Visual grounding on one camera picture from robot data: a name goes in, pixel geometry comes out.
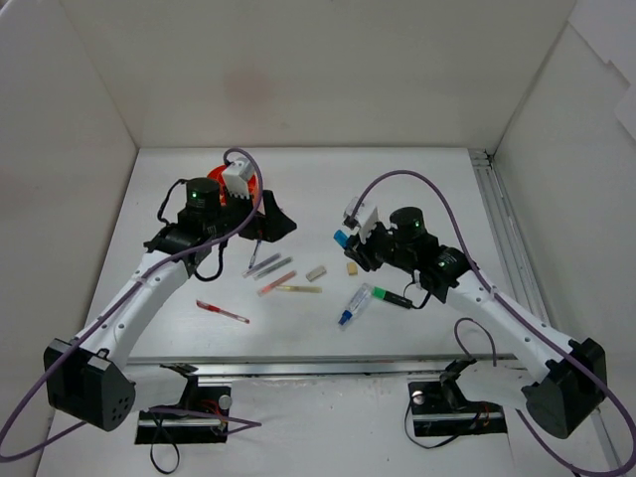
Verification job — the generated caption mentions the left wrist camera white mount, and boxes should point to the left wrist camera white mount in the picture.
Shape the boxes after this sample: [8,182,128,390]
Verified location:
[222,159,254,199]

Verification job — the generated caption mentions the red gel pen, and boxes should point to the red gel pen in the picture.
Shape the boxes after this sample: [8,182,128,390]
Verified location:
[196,300,250,324]

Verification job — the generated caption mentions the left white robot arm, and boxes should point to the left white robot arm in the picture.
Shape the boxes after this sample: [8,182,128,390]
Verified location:
[44,177,297,431]

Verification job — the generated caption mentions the grey-white eraser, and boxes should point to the grey-white eraser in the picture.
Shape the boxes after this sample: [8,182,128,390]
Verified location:
[306,265,327,282]

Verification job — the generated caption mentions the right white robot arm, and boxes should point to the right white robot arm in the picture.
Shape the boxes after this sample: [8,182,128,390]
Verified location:
[341,205,607,439]

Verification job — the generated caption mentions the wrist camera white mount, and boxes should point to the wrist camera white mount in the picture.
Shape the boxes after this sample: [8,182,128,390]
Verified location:
[222,159,254,199]
[343,197,380,233]

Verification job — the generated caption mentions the green-grey slim highlighter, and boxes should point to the green-grey slim highlighter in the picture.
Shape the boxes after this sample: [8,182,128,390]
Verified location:
[253,256,293,280]

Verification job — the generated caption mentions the clear glue bottle blue cap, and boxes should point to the clear glue bottle blue cap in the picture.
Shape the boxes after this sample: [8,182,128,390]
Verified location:
[338,283,373,327]

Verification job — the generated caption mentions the yellow slim highlighter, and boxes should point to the yellow slim highlighter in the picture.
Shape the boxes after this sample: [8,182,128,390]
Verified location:
[275,285,323,293]

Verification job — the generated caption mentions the purple-grey slim highlighter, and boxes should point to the purple-grey slim highlighter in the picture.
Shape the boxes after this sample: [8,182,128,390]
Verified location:
[242,253,281,278]

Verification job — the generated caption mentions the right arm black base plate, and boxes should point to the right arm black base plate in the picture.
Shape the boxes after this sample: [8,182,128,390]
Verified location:
[403,360,508,450]

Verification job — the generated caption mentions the blue ballpoint pen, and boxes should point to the blue ballpoint pen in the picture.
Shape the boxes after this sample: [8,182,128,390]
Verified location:
[248,240,261,269]

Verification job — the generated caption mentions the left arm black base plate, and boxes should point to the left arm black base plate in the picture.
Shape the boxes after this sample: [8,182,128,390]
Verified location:
[134,386,233,445]

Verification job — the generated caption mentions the orange round divided container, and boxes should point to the orange round divided container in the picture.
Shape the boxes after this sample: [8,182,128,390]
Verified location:
[203,160,260,212]

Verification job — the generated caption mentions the aluminium frame rail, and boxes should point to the aluminium frame rail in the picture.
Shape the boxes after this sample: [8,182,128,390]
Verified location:
[74,148,627,477]

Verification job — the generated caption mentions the pink-orange slim highlighter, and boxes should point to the pink-orange slim highlighter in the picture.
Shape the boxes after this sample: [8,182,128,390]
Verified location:
[257,270,297,297]

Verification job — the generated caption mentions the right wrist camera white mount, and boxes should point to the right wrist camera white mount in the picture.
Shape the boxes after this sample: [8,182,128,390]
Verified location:
[343,197,380,233]

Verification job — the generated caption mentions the blue cap black highlighter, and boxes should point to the blue cap black highlighter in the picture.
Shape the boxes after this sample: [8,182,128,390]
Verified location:
[333,230,350,249]

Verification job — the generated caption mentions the green cap black highlighter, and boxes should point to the green cap black highlighter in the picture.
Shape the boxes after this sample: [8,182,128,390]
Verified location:
[372,287,413,309]

